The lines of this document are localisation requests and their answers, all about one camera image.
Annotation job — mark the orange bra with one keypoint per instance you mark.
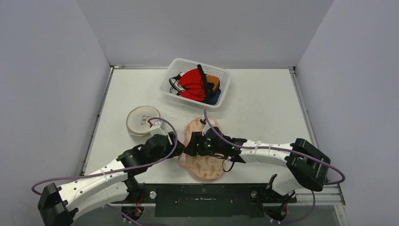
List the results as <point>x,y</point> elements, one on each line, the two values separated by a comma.
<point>213,82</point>

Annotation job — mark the white plastic basket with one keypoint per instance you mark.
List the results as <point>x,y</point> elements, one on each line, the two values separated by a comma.
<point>180,65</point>

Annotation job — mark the white round mesh laundry bag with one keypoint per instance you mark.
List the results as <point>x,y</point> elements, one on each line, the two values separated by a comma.
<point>136,121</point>

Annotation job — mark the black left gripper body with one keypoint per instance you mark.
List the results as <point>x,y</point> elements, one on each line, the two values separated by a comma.
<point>168,148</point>

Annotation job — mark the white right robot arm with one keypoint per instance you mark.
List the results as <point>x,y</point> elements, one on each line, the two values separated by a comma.
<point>306,165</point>

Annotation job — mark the black and white bra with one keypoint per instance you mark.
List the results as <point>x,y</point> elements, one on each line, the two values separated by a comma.
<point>175,86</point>

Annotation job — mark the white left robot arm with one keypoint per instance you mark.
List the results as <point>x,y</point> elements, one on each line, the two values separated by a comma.
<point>115,182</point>

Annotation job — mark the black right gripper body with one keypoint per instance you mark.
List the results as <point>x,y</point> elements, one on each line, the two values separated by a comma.
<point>194,144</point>

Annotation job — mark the navy blue bra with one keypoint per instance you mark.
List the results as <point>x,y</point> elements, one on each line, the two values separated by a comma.
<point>212,100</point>

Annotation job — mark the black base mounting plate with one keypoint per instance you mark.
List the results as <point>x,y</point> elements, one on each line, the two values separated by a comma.
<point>207,200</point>

